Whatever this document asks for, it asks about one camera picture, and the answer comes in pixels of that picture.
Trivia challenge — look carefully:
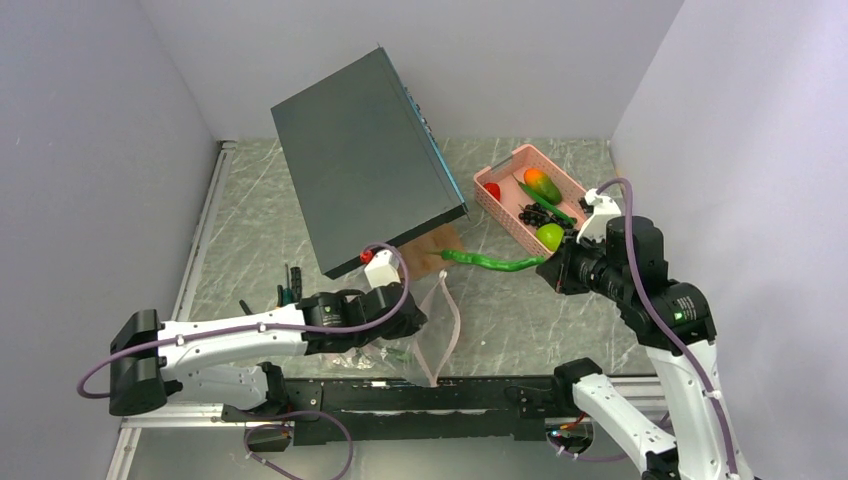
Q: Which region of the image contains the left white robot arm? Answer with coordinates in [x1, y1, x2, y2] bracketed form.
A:
[108, 283, 427, 420]

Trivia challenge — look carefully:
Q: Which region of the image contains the clear zip top bag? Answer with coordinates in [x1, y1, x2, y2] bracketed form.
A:
[322, 269, 462, 387]

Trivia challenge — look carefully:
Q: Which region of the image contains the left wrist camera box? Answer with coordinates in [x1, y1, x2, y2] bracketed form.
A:
[359, 248, 402, 289]

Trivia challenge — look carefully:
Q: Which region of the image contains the long green chili pepper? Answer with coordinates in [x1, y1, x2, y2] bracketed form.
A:
[438, 249, 547, 272]

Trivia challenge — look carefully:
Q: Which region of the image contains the pink perforated plastic basket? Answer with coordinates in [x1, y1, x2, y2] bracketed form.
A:
[472, 143, 598, 258]

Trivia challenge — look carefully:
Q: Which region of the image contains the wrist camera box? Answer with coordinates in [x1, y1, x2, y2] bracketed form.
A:
[359, 248, 402, 289]
[576, 189, 622, 243]

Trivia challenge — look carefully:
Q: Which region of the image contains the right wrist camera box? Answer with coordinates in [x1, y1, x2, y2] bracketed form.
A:
[576, 189, 622, 243]

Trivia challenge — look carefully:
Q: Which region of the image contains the green apple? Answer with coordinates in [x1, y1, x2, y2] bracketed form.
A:
[535, 223, 565, 252]

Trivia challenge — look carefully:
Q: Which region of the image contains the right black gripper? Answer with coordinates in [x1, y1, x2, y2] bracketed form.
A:
[537, 227, 629, 300]

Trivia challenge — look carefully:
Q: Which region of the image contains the black front rail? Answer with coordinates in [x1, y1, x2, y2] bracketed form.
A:
[218, 374, 598, 446]

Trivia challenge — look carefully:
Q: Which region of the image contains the red wax apple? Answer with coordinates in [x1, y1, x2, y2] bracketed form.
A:
[483, 182, 502, 202]

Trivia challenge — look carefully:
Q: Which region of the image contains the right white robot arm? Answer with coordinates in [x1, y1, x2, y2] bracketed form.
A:
[536, 216, 754, 479]

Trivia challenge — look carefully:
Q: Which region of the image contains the orange green mango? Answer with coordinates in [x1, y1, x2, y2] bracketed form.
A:
[523, 168, 562, 206]

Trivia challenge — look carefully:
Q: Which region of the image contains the black grape bunch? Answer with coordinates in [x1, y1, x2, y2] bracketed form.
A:
[518, 203, 566, 229]

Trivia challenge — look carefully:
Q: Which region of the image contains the dark tilted monitor panel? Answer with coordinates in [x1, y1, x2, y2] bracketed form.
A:
[270, 47, 468, 279]

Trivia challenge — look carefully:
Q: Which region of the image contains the wooden base board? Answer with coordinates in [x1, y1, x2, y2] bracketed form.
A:
[399, 224, 465, 280]

